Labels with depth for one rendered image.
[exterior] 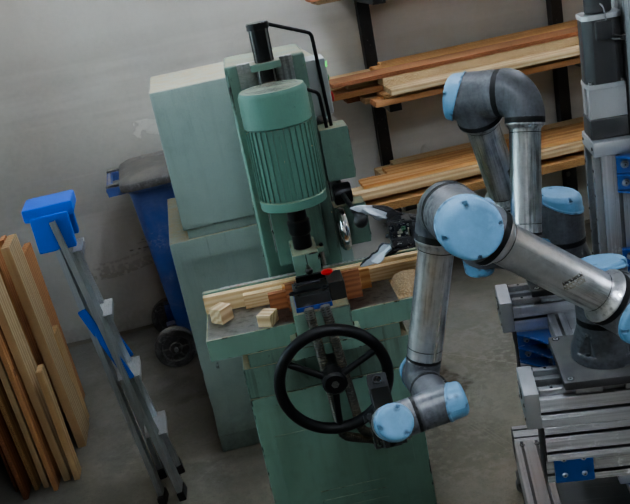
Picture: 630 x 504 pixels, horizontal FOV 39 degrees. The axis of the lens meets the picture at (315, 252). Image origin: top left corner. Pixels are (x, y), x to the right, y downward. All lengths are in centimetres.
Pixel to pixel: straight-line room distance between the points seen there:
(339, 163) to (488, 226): 92
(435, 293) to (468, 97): 57
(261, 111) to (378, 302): 57
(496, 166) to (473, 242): 72
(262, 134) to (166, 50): 234
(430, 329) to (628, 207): 59
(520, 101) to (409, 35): 255
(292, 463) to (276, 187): 75
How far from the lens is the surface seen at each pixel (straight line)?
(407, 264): 240
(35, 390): 352
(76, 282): 301
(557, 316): 250
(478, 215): 163
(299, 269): 232
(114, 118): 455
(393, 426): 177
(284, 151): 219
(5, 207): 470
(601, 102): 211
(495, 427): 338
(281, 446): 241
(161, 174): 397
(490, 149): 230
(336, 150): 247
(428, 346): 187
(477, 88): 218
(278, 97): 217
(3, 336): 345
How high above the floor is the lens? 181
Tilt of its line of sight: 20 degrees down
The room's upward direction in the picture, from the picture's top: 11 degrees counter-clockwise
